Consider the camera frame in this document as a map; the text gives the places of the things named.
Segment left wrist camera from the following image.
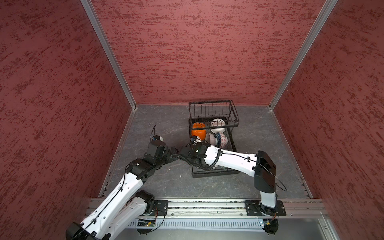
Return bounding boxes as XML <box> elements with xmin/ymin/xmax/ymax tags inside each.
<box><xmin>152</xmin><ymin>135</ymin><xmax>164</xmax><ymax>142</ymax></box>

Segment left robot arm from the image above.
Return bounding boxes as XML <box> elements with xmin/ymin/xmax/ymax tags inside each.
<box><xmin>66</xmin><ymin>140</ymin><xmax>179</xmax><ymax>240</ymax></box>

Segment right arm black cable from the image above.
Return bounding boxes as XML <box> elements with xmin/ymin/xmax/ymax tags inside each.
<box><xmin>170</xmin><ymin>143</ymin><xmax>223</xmax><ymax>172</ymax></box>

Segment aluminium corner profile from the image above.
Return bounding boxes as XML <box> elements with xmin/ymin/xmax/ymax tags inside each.
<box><xmin>269</xmin><ymin>0</ymin><xmax>338</xmax><ymax>112</ymax></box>
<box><xmin>81</xmin><ymin>0</ymin><xmax>137</xmax><ymax>111</ymax></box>

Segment white bowl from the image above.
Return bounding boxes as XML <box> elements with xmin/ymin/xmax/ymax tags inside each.
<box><xmin>210</xmin><ymin>118</ymin><xmax>226</xmax><ymax>134</ymax></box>

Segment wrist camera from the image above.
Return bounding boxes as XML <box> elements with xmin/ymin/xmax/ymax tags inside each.
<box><xmin>190</xmin><ymin>136</ymin><xmax>202</xmax><ymax>144</ymax></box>
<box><xmin>152</xmin><ymin>135</ymin><xmax>164</xmax><ymax>142</ymax></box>

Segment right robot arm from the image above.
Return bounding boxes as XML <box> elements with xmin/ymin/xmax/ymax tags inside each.
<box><xmin>172</xmin><ymin>142</ymin><xmax>277</xmax><ymax>216</ymax></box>

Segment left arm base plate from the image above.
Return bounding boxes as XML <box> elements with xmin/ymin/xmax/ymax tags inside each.
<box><xmin>145</xmin><ymin>200</ymin><xmax>169</xmax><ymax>217</ymax></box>

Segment perforated cable duct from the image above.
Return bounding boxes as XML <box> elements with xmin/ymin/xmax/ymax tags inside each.
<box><xmin>127</xmin><ymin>218</ymin><xmax>265</xmax><ymax>231</ymax></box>

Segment orange bowl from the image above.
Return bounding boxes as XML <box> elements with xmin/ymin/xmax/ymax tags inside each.
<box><xmin>191</xmin><ymin>123</ymin><xmax>207</xmax><ymax>141</ymax></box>

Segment left aluminium corner profile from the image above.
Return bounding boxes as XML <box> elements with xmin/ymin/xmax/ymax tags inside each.
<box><xmin>81</xmin><ymin>0</ymin><xmax>137</xmax><ymax>111</ymax></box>

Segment blue patterned bowl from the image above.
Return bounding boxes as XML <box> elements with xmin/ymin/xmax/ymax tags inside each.
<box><xmin>215</xmin><ymin>132</ymin><xmax>228</xmax><ymax>149</ymax></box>

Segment black wire dish rack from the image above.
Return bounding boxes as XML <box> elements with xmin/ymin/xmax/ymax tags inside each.
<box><xmin>188</xmin><ymin>99</ymin><xmax>241</xmax><ymax>178</ymax></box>

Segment right aluminium corner profile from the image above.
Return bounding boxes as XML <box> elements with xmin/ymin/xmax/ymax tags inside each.
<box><xmin>269</xmin><ymin>0</ymin><xmax>338</xmax><ymax>112</ymax></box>

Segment aluminium mounting rail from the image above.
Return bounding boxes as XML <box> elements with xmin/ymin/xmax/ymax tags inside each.
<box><xmin>157</xmin><ymin>198</ymin><xmax>329</xmax><ymax>219</ymax></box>

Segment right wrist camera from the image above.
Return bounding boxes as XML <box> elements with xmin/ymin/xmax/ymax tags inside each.
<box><xmin>190</xmin><ymin>136</ymin><xmax>202</xmax><ymax>144</ymax></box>

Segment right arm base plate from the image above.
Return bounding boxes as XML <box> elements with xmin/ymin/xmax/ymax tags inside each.
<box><xmin>245</xmin><ymin>200</ymin><xmax>287</xmax><ymax>217</ymax></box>

